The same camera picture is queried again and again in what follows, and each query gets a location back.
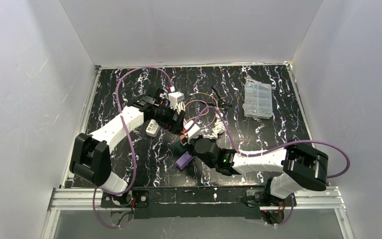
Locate white tiger power strip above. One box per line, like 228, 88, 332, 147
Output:
146, 119, 160, 137

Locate purple power strip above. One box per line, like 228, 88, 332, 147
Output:
176, 151, 194, 171

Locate pink charger with cable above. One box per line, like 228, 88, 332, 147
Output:
179, 92, 233, 146

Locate green power adapter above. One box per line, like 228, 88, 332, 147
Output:
174, 140, 188, 156

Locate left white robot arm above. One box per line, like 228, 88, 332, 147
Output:
69, 88, 185, 195

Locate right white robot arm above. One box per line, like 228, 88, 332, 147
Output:
180, 136, 328, 199

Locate black pliers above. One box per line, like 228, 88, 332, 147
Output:
211, 86, 232, 108

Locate clear plastic parts box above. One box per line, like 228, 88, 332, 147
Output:
243, 80, 273, 119

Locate white plug with cord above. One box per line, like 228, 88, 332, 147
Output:
203, 119, 226, 140

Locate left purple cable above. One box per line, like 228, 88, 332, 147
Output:
93, 67, 175, 229

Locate purple cable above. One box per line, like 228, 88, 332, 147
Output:
191, 105, 351, 226
93, 67, 175, 229

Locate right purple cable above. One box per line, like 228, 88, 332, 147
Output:
191, 105, 351, 226

